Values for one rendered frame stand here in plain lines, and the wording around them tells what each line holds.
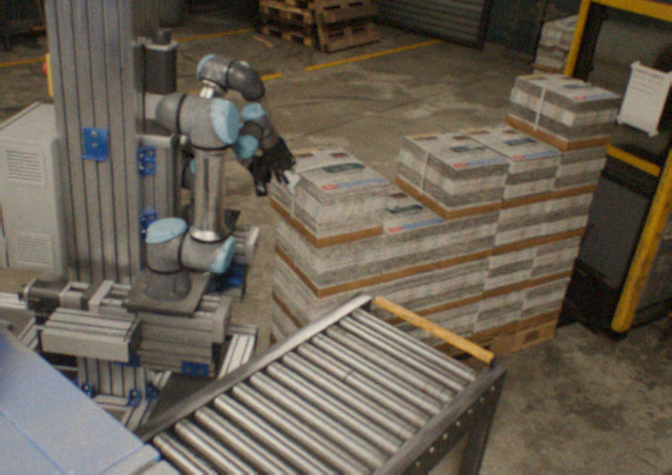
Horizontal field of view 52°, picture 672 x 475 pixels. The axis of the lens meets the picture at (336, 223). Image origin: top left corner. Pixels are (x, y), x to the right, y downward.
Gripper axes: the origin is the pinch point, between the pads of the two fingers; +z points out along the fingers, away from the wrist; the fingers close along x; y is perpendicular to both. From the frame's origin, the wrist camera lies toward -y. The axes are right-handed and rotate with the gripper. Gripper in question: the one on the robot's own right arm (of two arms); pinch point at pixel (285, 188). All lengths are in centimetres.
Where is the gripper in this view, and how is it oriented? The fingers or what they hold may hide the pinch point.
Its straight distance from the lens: 256.2
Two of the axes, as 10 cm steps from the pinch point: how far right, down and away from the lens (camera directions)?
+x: -5.1, -4.4, 7.4
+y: 7.9, -5.7, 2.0
